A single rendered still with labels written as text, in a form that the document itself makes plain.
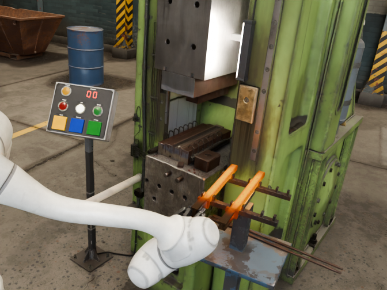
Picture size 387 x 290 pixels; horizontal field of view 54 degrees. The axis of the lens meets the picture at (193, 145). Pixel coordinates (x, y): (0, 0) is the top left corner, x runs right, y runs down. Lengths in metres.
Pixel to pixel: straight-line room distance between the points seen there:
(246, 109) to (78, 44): 4.89
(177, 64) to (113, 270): 1.45
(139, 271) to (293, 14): 1.17
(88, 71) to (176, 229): 5.64
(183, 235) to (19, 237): 2.16
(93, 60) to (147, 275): 5.60
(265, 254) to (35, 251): 1.72
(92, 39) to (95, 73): 0.55
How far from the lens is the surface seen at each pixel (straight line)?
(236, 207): 1.43
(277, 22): 1.73
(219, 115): 2.34
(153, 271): 1.10
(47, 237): 3.01
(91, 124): 2.12
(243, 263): 1.62
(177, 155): 1.97
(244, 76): 1.78
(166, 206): 2.07
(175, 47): 1.84
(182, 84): 1.84
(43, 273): 2.73
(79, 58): 6.50
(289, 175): 2.28
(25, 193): 0.98
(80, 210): 1.00
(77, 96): 2.20
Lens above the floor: 1.79
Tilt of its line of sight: 24 degrees down
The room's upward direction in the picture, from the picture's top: 5 degrees clockwise
